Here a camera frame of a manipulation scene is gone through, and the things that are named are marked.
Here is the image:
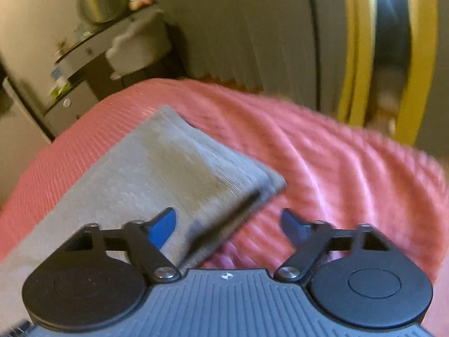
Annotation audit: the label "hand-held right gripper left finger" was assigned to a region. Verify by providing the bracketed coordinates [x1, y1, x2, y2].
[65, 208, 182, 283]

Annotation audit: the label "grey pleated curtain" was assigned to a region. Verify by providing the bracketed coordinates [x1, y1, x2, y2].
[175, 0, 320, 94]

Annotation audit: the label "round mirror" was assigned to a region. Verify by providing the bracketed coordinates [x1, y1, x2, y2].
[77, 0, 132, 25]

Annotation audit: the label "white cloth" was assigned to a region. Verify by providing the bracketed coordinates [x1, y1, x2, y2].
[105, 24, 172, 78]

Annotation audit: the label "grey pants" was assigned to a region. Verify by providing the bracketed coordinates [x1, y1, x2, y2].
[0, 104, 288, 327]

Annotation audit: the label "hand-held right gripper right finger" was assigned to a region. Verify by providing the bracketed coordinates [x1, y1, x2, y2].
[274, 208, 392, 282]

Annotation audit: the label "grey dresser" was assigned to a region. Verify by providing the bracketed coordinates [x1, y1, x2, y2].
[3, 7, 172, 141]

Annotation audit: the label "pink ribbed blanket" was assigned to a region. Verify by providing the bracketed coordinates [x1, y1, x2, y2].
[0, 77, 449, 324]

